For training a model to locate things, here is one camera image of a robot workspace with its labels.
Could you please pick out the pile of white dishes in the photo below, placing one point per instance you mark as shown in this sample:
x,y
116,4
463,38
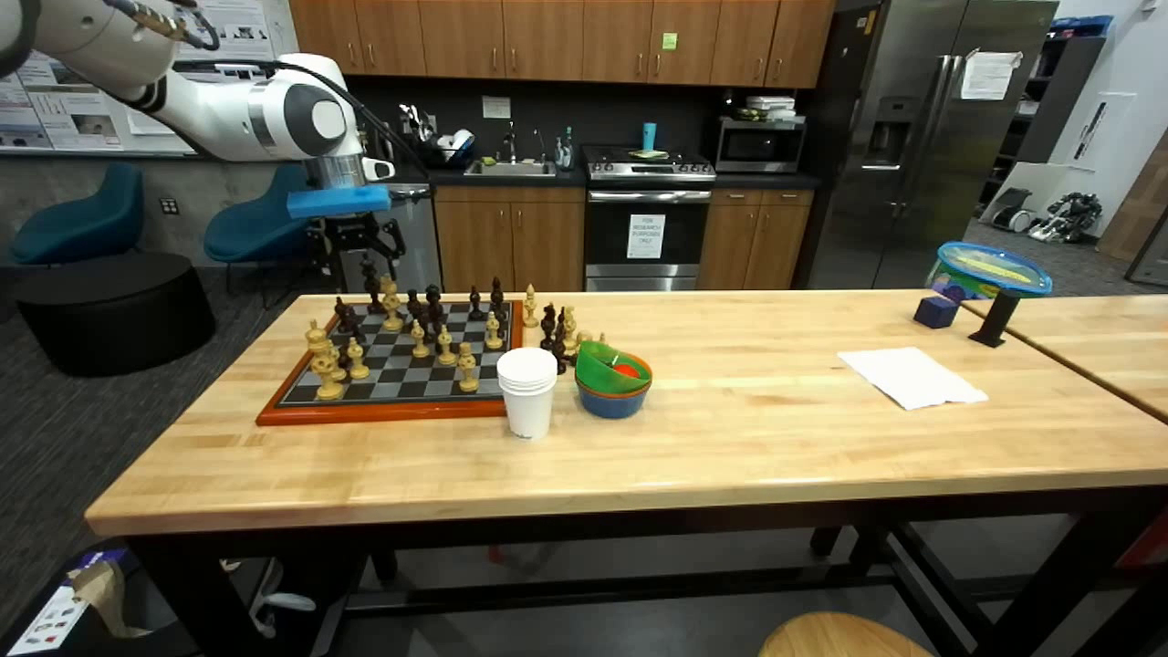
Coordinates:
x,y
444,144

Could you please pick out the metal sink faucet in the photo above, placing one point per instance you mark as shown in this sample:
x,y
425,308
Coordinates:
x,y
511,150

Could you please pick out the tall yellow chess piece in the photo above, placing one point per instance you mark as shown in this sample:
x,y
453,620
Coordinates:
x,y
532,304
388,304

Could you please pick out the narrow wooden lower cabinet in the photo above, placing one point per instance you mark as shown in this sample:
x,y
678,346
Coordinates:
x,y
755,239

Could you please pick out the stainless steel fridge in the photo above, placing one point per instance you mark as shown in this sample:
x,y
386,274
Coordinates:
x,y
898,184

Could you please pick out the white foam cup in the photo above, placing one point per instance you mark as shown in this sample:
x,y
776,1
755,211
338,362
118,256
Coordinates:
x,y
527,392

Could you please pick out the tall black chess piece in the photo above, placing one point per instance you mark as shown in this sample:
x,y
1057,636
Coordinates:
x,y
363,299
560,349
498,301

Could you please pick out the black round ottoman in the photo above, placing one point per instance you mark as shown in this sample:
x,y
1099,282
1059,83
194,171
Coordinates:
x,y
116,312

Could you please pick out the blue lounge chair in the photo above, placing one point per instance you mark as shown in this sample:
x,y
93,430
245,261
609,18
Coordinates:
x,y
76,215
256,223

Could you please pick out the grey wall plate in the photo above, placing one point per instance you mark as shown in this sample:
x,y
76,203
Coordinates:
x,y
494,107

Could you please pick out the metal kitchen sink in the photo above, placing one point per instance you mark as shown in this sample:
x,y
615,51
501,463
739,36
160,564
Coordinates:
x,y
508,171

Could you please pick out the teal and green plate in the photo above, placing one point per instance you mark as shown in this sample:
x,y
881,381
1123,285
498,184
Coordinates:
x,y
989,267

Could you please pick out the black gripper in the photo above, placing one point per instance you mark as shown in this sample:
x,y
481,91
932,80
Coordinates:
x,y
358,235

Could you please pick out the clear soap bottle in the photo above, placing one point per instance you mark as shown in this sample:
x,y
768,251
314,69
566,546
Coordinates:
x,y
566,149
557,150

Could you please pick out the orange framed chess board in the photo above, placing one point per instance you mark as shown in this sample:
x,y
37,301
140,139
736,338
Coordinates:
x,y
366,413

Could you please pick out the white bowls on microwave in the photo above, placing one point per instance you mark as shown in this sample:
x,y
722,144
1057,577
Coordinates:
x,y
768,107

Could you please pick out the white paper on oven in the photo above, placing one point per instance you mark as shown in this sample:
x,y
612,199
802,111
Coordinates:
x,y
647,235

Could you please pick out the stainless steel dishwasher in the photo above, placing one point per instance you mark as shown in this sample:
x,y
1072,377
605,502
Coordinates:
x,y
415,239

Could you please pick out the black kitchen countertop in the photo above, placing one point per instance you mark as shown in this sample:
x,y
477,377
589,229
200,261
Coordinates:
x,y
762,180

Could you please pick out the wide wooden lower cabinet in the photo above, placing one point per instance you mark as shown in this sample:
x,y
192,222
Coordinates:
x,y
511,239

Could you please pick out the floor box with papers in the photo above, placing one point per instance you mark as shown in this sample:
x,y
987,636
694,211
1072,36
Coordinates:
x,y
68,603

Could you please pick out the large yellow chess piece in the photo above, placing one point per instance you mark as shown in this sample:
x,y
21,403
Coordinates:
x,y
330,381

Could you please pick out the black metal table frame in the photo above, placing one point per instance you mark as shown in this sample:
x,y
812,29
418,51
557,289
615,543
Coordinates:
x,y
194,598

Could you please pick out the white machine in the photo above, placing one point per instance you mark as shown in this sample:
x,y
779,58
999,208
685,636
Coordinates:
x,y
1095,124

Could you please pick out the wall posters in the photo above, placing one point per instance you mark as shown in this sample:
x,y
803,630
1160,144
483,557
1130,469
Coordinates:
x,y
76,115

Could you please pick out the black plate stand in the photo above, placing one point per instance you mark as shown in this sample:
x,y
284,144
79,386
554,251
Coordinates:
x,y
989,323

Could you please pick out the orange stool wooden seat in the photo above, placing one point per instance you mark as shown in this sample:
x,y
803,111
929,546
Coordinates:
x,y
842,636

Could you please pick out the blue cup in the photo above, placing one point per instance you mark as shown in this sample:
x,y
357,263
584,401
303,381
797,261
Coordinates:
x,y
647,136

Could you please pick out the white paper on fridge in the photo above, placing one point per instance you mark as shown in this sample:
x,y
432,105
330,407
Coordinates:
x,y
987,75

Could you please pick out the black microwave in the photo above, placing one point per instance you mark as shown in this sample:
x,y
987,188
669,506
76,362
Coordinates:
x,y
756,144

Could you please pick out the dark blue cube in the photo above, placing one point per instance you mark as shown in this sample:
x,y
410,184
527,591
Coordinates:
x,y
935,312

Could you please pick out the white paper sheet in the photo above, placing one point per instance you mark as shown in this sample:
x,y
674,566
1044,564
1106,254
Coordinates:
x,y
913,377

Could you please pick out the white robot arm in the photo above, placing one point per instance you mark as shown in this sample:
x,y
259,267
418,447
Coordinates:
x,y
242,111

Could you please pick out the green and blue bowl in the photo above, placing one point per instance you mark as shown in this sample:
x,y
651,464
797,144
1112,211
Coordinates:
x,y
612,388

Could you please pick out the stainless steel oven range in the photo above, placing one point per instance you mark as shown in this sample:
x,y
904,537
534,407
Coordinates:
x,y
609,239

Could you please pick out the wooden upper cabinets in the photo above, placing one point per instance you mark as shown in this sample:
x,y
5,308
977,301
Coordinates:
x,y
549,38

